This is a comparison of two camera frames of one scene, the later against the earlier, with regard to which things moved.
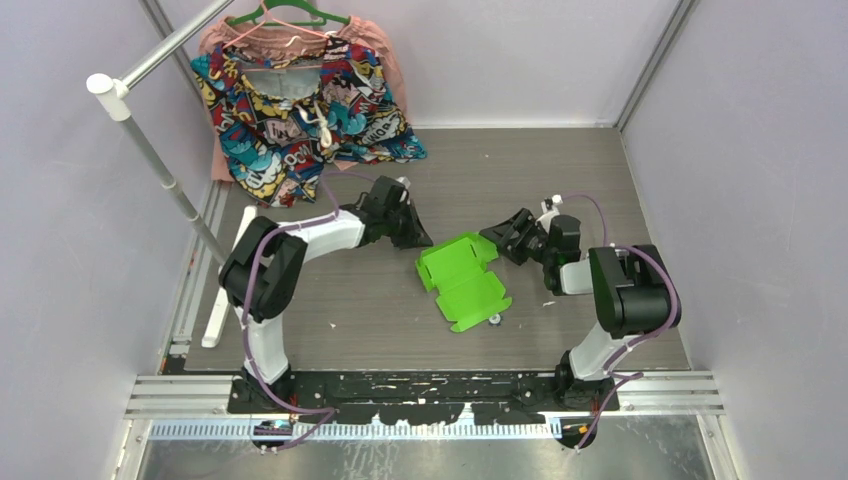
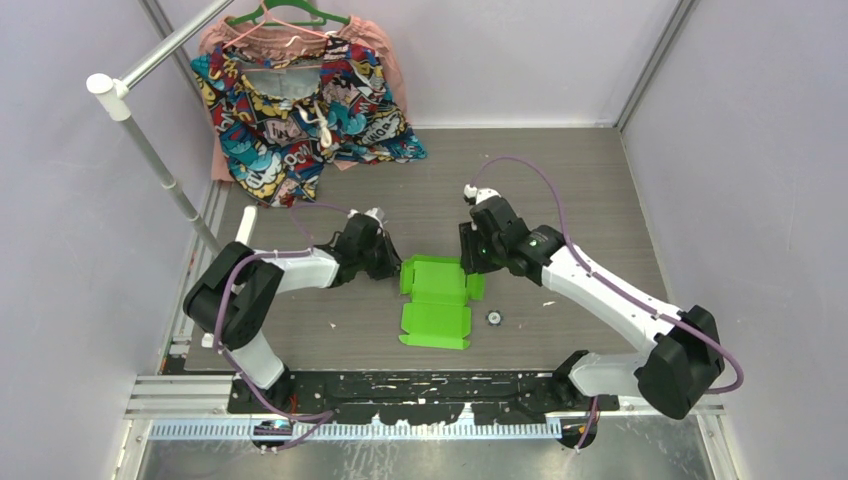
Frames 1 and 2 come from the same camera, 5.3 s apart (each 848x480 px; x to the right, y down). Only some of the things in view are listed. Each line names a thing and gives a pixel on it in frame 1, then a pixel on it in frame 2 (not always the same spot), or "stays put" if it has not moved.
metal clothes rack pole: [111, 92] stays put
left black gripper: [416, 235] to [392, 262]
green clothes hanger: [251, 17] stays put
